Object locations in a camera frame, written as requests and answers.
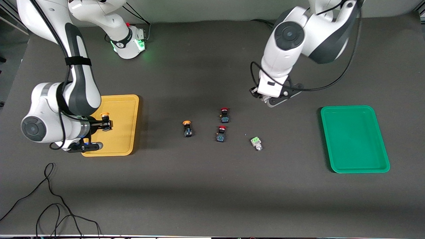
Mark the yellow plastic tray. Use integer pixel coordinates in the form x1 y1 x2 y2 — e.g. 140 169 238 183
81 95 140 156

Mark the thin black looped cable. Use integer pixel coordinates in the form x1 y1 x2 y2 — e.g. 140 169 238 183
0 163 83 238

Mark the black left base cable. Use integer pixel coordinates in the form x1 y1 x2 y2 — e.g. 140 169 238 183
251 19 277 30

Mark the green push button green block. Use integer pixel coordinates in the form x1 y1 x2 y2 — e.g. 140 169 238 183
250 136 263 152

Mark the green plastic tray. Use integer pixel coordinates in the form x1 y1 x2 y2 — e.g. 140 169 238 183
320 105 391 174

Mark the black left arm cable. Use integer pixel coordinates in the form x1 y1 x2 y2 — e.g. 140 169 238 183
250 0 363 100

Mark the black base cable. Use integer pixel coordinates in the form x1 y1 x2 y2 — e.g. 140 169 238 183
124 2 152 42
251 19 277 30

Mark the black right base cable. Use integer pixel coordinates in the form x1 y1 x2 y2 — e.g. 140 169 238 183
124 2 152 42

